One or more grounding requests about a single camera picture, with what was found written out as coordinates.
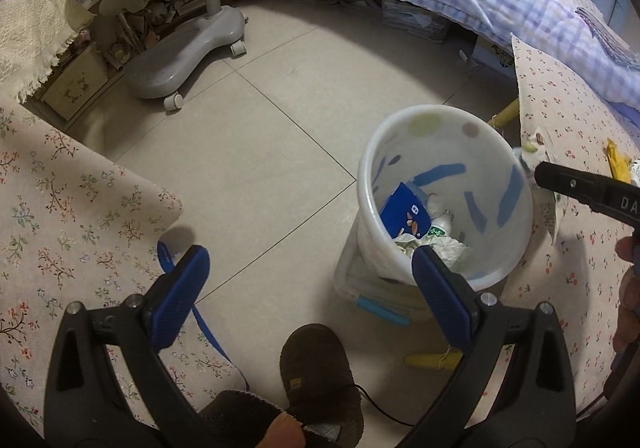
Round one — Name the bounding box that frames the yellow snack bag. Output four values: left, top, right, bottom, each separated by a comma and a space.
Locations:
604, 138, 631, 185

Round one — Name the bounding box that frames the white tissue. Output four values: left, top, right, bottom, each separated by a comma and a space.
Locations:
394, 233, 471, 271

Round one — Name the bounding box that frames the blue cookie box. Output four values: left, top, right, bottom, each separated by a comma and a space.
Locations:
380, 182, 432, 239

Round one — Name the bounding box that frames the white trash bin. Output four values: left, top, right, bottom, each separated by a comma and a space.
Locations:
333, 104, 533, 325

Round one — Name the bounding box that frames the person's hand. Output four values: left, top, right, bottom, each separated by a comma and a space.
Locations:
613, 237, 640, 354

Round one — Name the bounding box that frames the white plastic bottle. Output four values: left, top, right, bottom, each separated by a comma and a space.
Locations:
426, 211, 452, 237

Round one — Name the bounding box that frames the cherry print tablecloth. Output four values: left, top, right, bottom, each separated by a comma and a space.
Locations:
502, 38, 639, 409

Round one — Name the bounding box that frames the floral print cloth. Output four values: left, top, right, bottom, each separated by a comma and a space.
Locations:
0, 93, 252, 438

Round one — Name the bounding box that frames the folded plaid cloth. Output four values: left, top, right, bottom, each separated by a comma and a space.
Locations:
575, 7, 639, 70

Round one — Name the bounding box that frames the brown slipper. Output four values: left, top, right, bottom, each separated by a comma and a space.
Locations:
280, 323, 364, 447

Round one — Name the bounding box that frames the cream lace cloth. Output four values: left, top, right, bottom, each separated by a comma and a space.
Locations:
1, 0, 93, 102

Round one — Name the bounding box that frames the blue strap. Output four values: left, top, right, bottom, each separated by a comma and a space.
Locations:
156, 240, 252, 391

